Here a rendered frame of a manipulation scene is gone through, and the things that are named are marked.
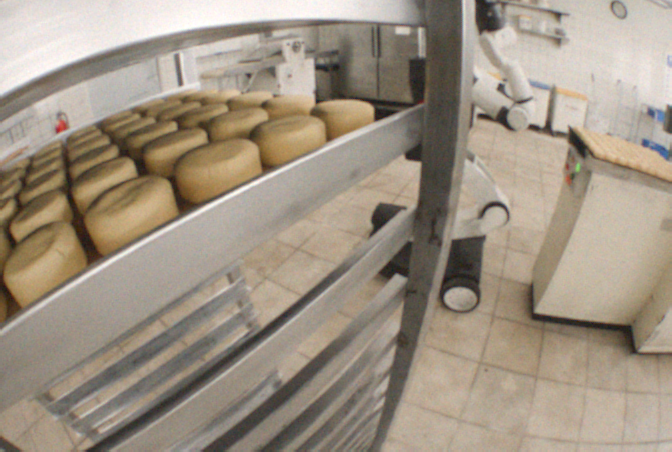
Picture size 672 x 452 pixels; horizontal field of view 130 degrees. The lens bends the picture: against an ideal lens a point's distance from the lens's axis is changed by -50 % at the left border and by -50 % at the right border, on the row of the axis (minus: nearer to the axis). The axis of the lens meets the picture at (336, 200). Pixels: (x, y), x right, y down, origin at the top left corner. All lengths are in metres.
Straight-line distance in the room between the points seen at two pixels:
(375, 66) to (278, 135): 4.80
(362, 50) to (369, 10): 4.88
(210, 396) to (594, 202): 1.28
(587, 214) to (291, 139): 1.23
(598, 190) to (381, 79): 4.14
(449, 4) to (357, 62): 4.89
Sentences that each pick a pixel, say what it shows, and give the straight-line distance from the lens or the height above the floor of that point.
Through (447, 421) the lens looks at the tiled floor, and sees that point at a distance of 1.31.
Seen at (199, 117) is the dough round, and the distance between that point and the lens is 0.29.
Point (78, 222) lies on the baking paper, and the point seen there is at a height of 1.13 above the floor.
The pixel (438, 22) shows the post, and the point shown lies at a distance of 0.23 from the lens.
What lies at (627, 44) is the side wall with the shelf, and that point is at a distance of 5.86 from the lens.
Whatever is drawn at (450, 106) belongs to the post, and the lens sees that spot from 0.23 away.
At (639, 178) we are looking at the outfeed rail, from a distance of 1.37.
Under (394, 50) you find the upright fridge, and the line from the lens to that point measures 4.83.
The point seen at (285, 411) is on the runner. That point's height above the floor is 0.97.
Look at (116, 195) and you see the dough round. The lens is 0.17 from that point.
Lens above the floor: 1.21
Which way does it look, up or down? 30 degrees down
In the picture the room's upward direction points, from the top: 3 degrees counter-clockwise
